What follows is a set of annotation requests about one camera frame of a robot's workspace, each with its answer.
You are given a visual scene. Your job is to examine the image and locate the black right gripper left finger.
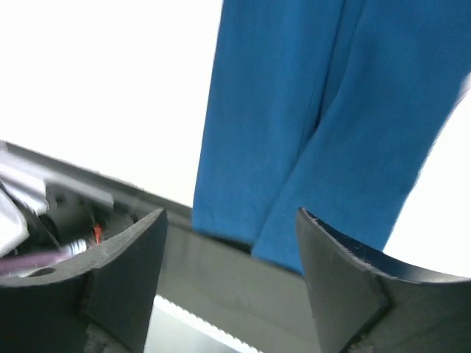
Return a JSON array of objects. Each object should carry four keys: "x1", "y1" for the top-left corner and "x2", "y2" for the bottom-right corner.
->
[{"x1": 1, "y1": 209, "x2": 168, "y2": 352}]

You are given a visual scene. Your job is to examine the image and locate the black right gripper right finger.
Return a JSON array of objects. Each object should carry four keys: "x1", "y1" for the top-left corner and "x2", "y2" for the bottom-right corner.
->
[{"x1": 296, "y1": 209, "x2": 470, "y2": 352}]

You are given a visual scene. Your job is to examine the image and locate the navy blue printed t shirt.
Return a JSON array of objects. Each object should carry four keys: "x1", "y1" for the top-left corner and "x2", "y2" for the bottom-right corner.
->
[{"x1": 191, "y1": 1, "x2": 470, "y2": 272}]

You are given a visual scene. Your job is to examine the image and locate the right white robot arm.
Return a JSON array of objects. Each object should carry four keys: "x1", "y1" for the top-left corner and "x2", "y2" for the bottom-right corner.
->
[{"x1": 1, "y1": 143, "x2": 470, "y2": 352}]

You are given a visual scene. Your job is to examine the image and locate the white slotted cable duct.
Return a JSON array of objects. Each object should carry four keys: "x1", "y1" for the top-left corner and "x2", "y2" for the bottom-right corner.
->
[{"x1": 144, "y1": 295, "x2": 258, "y2": 353}]

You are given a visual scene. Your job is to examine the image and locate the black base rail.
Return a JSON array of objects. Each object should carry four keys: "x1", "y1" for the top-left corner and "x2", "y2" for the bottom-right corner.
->
[{"x1": 1, "y1": 143, "x2": 319, "y2": 352}]

